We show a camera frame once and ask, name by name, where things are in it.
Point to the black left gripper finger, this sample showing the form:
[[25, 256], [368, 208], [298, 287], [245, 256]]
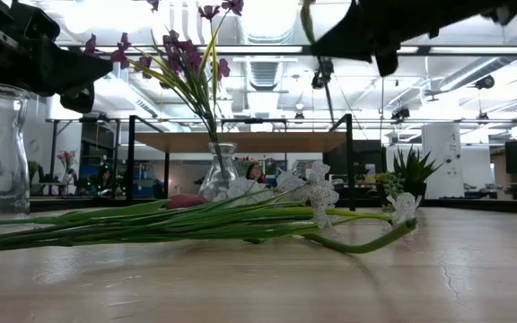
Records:
[[79, 101], [70, 67]]

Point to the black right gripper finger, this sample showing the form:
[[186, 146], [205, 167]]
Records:
[[386, 63], [366, 31]]

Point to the purple artificial flower bunch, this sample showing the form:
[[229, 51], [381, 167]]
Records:
[[186, 58]]

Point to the round clear glass vase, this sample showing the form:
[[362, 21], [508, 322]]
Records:
[[209, 184]]

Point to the white artificial flower bunch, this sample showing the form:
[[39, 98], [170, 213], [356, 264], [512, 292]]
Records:
[[240, 224]]

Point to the pink background flowers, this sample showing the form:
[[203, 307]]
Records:
[[67, 158]]

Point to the wooden shelf with black legs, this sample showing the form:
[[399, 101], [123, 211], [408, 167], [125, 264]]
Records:
[[249, 141]]

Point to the potted green succulent plant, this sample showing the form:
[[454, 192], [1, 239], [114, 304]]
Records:
[[413, 172]]

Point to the person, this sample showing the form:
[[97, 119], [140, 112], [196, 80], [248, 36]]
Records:
[[255, 172]]

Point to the black overhead camera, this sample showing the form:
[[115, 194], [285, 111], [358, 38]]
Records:
[[322, 74]]

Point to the black aluminium table frame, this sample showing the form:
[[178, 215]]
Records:
[[465, 205]]

